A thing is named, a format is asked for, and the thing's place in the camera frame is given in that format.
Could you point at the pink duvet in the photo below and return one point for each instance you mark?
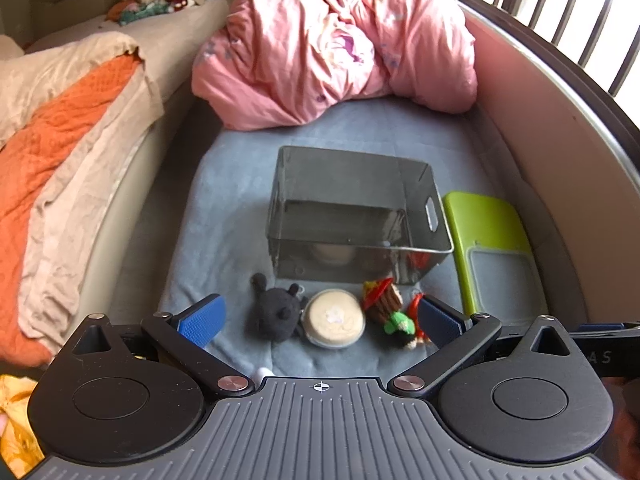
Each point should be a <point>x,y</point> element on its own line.
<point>330,45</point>

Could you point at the beige cloth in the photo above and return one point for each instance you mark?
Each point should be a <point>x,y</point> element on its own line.
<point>80,210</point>

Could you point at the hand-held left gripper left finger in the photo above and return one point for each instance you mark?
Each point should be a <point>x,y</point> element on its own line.
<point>202,321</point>

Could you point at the dark grey plush mouse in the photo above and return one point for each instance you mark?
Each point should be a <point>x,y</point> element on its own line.
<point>277,312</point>

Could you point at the round cream jar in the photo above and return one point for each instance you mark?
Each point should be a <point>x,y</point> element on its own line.
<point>334,317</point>

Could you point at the yellow patterned cloth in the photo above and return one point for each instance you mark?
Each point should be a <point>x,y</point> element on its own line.
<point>17,425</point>

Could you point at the dark window bars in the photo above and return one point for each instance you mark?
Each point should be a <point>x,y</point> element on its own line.
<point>560,15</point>

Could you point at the green plastic lid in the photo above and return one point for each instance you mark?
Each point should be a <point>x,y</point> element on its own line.
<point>487,240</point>

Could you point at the orange knitted blanket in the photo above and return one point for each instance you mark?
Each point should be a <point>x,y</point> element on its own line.
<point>45,160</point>

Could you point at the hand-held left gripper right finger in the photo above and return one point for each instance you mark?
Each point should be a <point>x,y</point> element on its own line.
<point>439,321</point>

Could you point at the knitted doll with red hat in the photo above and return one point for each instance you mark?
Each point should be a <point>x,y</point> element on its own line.
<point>387,310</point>

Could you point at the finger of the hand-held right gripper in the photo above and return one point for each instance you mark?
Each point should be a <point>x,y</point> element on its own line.
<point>610,329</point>

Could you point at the grey-blue blanket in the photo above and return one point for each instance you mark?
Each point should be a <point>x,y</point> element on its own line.
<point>235,200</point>

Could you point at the transparent grey storage bin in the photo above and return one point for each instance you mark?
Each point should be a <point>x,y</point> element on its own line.
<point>350,210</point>

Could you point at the beige sofa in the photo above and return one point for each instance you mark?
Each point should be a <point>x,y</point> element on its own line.
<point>165,45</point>

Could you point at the beige padded bed surround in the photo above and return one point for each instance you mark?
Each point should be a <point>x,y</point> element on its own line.
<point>565,160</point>

